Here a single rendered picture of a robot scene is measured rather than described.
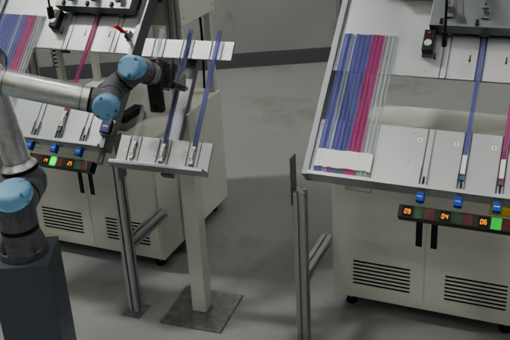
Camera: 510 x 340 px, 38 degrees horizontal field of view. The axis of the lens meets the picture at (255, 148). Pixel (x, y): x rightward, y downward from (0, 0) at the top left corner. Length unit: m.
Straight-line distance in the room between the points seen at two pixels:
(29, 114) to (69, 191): 0.52
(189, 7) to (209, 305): 1.24
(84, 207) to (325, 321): 1.16
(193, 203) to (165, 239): 0.51
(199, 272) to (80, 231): 0.74
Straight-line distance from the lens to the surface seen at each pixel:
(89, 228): 3.34
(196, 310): 2.95
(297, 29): 5.91
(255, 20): 5.86
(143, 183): 3.05
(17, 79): 2.17
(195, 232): 2.75
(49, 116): 2.86
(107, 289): 3.18
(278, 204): 3.70
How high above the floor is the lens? 1.72
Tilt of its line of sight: 23 degrees down
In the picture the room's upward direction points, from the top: 3 degrees counter-clockwise
